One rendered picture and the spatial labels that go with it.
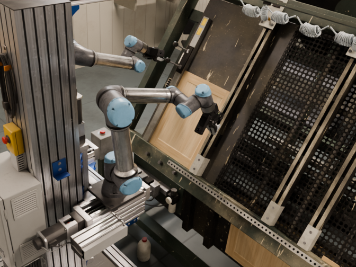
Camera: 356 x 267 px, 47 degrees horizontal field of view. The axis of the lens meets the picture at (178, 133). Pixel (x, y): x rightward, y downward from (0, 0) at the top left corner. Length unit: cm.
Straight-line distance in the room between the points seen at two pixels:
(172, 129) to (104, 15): 366
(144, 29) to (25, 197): 508
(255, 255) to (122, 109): 153
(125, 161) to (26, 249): 70
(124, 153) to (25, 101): 48
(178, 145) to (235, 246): 81
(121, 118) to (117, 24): 471
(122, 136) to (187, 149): 94
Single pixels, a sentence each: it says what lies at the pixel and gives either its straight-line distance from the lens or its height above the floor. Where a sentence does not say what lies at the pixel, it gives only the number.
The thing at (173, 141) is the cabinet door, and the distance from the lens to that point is 276.
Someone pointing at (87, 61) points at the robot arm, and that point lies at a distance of 233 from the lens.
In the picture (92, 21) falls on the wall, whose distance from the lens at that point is 611.
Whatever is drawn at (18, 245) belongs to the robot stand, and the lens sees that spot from 220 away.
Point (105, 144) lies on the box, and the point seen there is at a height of 87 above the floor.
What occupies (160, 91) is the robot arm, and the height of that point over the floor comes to 160.
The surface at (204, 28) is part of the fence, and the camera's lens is 286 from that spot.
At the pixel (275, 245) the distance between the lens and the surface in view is 235.
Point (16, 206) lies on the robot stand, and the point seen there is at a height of 116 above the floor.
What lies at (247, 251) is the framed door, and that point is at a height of 40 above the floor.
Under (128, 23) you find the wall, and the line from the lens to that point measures 653.
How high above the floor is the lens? 250
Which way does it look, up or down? 32 degrees down
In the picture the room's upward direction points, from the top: 6 degrees clockwise
